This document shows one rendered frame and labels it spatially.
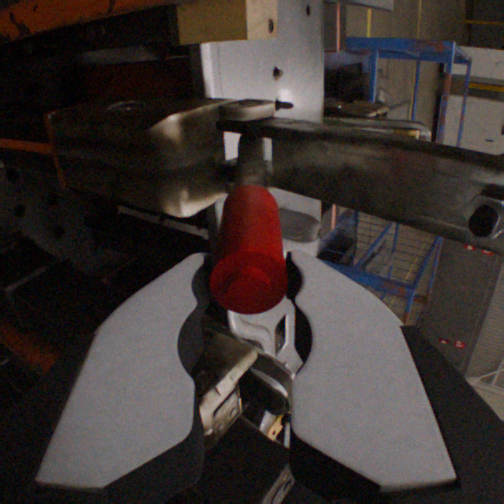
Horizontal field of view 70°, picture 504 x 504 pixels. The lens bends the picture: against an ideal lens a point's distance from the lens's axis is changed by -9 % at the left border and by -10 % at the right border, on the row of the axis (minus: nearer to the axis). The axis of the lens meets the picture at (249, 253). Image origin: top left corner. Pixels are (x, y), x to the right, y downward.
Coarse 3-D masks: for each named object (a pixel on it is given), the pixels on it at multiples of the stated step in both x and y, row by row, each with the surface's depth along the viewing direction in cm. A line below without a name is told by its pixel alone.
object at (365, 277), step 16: (352, 224) 344; (320, 240) 280; (336, 240) 317; (352, 240) 328; (384, 240) 319; (416, 240) 278; (320, 256) 259; (336, 256) 308; (352, 256) 259; (368, 256) 260; (384, 256) 310; (352, 272) 237; (368, 272) 275; (384, 272) 307; (432, 272) 326; (368, 288) 272; (384, 288) 228; (400, 288) 222; (416, 288) 220; (416, 304) 337; (416, 320) 316
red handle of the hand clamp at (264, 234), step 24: (240, 144) 22; (264, 144) 22; (240, 168) 18; (264, 168) 18; (240, 192) 14; (264, 192) 15; (240, 216) 13; (264, 216) 13; (240, 240) 11; (264, 240) 11; (216, 264) 11; (240, 264) 11; (264, 264) 11; (216, 288) 11; (240, 288) 11; (264, 288) 11; (240, 312) 12
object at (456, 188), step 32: (224, 128) 23; (256, 128) 21; (288, 128) 20; (320, 128) 20; (352, 128) 20; (288, 160) 21; (320, 160) 19; (352, 160) 18; (384, 160) 17; (416, 160) 16; (448, 160) 15; (480, 160) 15; (320, 192) 20; (352, 192) 19; (384, 192) 18; (416, 192) 17; (448, 192) 16; (480, 192) 14; (416, 224) 17; (448, 224) 16; (480, 224) 14
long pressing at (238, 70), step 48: (288, 0) 34; (192, 48) 27; (240, 48) 30; (288, 48) 36; (240, 96) 32; (288, 96) 38; (288, 192) 43; (288, 240) 46; (240, 336) 42; (288, 336) 53; (288, 432) 65
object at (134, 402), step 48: (144, 288) 11; (192, 288) 11; (96, 336) 9; (144, 336) 9; (192, 336) 10; (96, 384) 8; (144, 384) 8; (192, 384) 8; (96, 432) 7; (144, 432) 7; (192, 432) 7; (48, 480) 6; (96, 480) 6; (144, 480) 6; (192, 480) 7
